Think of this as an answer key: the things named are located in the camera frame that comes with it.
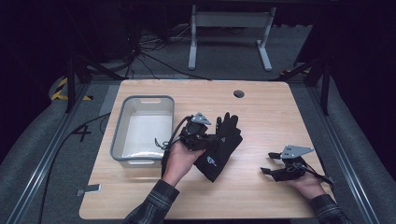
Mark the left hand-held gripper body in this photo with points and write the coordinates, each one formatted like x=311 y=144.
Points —
x=194 y=135

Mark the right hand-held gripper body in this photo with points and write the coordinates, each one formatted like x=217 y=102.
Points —
x=292 y=171

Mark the person's right hand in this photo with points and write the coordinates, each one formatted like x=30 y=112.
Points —
x=309 y=186

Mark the person's left hand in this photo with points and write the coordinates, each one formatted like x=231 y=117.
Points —
x=179 y=161

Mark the small grey tape piece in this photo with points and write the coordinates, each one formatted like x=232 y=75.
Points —
x=330 y=179

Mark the white bin with grey rim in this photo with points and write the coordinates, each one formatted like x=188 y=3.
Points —
x=146 y=133

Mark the round grey desk grommet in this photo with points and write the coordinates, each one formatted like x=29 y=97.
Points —
x=238 y=93

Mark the black metal stand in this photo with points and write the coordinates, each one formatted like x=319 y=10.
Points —
x=325 y=90
x=71 y=84

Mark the grey tape strip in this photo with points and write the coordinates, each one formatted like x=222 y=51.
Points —
x=90 y=189

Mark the yellow black hazard tape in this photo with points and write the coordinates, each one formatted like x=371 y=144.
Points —
x=60 y=93

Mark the white metal desk frame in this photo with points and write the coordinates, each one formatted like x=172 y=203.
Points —
x=230 y=19

